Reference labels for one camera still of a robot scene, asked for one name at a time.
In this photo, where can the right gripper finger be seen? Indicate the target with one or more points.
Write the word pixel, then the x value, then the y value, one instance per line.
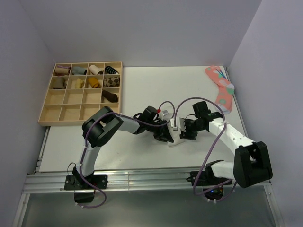
pixel 184 136
pixel 182 124

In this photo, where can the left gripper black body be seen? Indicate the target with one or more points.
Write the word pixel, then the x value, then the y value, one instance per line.
pixel 156 130

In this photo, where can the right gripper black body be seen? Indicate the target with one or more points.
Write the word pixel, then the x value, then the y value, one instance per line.
pixel 192 127

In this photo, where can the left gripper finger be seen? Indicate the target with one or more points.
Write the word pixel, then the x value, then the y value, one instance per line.
pixel 160 138
pixel 167 136

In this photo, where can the white sock pair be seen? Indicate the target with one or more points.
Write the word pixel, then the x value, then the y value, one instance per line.
pixel 175 134

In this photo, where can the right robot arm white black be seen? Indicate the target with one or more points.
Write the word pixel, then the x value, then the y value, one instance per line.
pixel 251 163

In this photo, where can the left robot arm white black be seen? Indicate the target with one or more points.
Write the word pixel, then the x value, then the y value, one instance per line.
pixel 100 128

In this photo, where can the pink patterned sock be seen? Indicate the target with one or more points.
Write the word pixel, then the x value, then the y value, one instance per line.
pixel 225 88

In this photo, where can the dark brown rolled sock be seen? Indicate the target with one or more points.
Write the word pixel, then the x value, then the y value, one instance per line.
pixel 111 97

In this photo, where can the checkered brown rolled sock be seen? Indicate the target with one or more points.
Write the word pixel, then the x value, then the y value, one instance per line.
pixel 111 82

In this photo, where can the black white striped rolled sock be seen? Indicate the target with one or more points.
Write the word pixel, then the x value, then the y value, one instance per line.
pixel 111 70

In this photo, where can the mustard orange rolled sock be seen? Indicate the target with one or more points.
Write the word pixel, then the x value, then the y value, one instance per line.
pixel 94 83

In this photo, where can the white brown rolled sock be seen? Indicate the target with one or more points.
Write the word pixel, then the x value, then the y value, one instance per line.
pixel 95 70

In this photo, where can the wooden compartment tray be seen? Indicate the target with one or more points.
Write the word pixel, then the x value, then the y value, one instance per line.
pixel 72 106

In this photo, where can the pale yellow rolled sock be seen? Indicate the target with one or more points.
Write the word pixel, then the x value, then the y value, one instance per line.
pixel 79 83

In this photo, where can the grey blue rolled sock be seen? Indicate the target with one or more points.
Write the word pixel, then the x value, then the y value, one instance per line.
pixel 77 70

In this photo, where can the brown grey rolled sock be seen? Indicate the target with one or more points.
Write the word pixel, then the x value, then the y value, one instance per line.
pixel 60 83

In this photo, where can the beige rolled sock purple band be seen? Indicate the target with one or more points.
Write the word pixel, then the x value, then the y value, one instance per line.
pixel 62 70

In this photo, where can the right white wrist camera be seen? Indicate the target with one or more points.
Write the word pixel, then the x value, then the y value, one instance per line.
pixel 175 124

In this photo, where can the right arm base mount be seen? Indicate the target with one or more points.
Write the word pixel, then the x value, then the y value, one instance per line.
pixel 208 180

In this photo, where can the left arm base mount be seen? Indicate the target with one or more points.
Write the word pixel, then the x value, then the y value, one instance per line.
pixel 84 193

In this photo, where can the aluminium rail frame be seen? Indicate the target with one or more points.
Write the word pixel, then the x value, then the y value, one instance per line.
pixel 145 189

